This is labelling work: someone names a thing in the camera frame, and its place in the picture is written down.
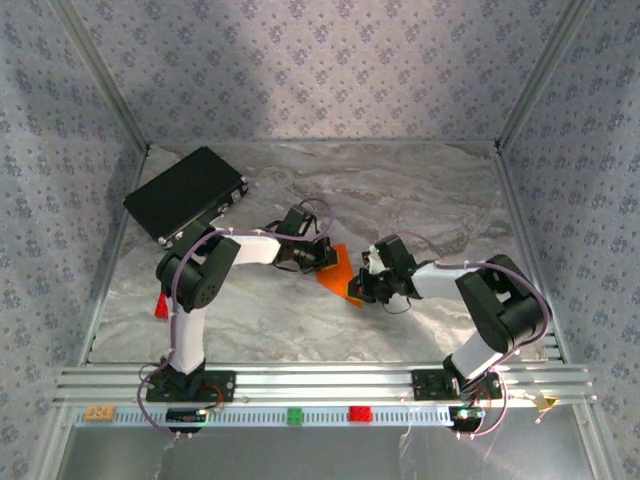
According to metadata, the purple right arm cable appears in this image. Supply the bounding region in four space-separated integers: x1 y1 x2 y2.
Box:
399 232 554 441

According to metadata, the orange paper sheet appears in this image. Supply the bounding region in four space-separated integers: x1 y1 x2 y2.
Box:
315 243 367 309

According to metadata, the black hard case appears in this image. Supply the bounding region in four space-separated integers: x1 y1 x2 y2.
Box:
123 145 250 250

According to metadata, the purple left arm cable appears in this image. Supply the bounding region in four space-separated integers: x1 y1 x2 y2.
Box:
137 198 335 442

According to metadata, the aluminium frame post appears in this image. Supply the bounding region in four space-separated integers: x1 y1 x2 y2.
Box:
49 0 153 152
493 0 597 151
569 404 621 480
34 407 76 480

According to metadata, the black left controller board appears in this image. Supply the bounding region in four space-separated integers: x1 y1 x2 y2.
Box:
166 408 208 424

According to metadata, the aluminium front frame rail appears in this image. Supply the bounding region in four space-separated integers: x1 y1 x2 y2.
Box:
52 364 600 409

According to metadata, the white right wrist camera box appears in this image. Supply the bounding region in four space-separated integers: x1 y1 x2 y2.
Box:
363 243 390 276

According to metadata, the black right controller board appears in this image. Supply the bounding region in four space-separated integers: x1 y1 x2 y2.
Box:
448 406 486 423

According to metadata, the white slotted cable duct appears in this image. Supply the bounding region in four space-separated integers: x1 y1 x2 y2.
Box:
72 404 456 429

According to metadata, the black controller board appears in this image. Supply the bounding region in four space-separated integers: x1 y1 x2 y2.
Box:
448 406 486 423
166 408 208 424

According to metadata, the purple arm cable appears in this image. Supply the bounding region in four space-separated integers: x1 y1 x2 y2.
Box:
399 232 554 441
137 198 335 442

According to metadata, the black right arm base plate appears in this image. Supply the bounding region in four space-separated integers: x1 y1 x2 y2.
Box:
410 369 503 402

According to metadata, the aluminium side rail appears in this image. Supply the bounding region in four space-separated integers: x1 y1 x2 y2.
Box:
492 142 571 364
77 144 154 366

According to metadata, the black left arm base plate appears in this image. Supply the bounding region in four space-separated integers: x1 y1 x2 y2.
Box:
145 370 237 403

